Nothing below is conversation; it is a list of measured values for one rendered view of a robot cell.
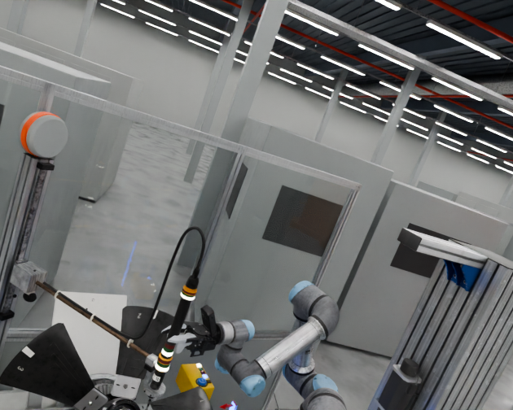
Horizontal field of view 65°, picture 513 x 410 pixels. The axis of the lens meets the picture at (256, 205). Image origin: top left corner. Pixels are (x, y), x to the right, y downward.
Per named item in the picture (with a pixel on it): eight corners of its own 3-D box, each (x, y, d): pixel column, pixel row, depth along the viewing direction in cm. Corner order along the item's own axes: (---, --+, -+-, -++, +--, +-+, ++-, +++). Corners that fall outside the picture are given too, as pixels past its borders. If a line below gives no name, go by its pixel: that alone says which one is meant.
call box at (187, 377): (173, 383, 183) (181, 363, 181) (193, 381, 189) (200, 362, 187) (186, 410, 170) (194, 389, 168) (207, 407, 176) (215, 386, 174)
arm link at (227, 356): (225, 382, 140) (235, 355, 138) (208, 362, 149) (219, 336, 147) (242, 380, 146) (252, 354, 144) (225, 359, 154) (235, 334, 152)
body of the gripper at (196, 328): (189, 358, 129) (218, 353, 137) (198, 334, 127) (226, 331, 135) (177, 343, 134) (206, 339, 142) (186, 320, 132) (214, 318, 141)
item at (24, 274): (6, 281, 147) (11, 261, 146) (24, 277, 154) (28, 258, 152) (25, 295, 144) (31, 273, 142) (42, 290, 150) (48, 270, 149)
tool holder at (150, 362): (133, 386, 128) (142, 359, 126) (146, 375, 134) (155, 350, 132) (155, 401, 125) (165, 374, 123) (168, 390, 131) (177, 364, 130)
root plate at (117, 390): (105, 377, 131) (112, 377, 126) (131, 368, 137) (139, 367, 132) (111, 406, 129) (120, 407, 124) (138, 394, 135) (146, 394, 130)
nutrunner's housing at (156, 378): (142, 395, 129) (188, 267, 120) (150, 390, 132) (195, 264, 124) (152, 402, 127) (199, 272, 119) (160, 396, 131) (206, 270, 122)
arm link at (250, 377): (353, 327, 156) (250, 407, 135) (333, 311, 164) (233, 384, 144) (352, 306, 150) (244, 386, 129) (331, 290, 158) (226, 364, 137)
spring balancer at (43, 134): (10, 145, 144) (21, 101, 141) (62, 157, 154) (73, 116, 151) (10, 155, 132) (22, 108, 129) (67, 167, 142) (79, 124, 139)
